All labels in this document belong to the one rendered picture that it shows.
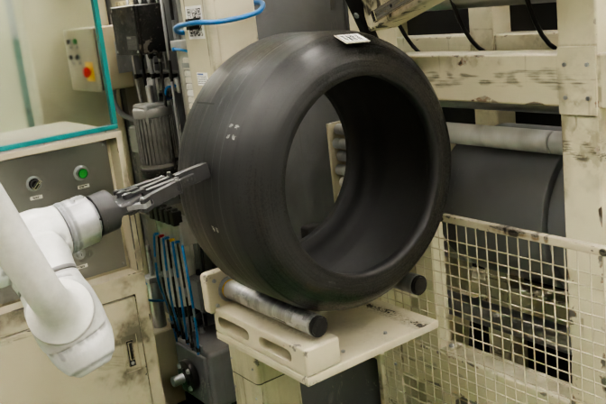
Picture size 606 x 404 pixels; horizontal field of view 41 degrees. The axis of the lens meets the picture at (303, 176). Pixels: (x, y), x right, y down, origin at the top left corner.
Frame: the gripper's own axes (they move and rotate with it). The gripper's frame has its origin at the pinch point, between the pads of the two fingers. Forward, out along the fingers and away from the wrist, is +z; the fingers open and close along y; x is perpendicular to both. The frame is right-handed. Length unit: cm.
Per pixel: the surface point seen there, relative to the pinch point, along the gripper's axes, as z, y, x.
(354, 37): 36.8, -10.3, -16.4
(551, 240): 60, -31, 33
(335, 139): 62, 37, 17
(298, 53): 24.2, -8.3, -16.7
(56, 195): -8, 60, 9
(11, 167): -16, 60, -1
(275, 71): 18.4, -8.0, -14.8
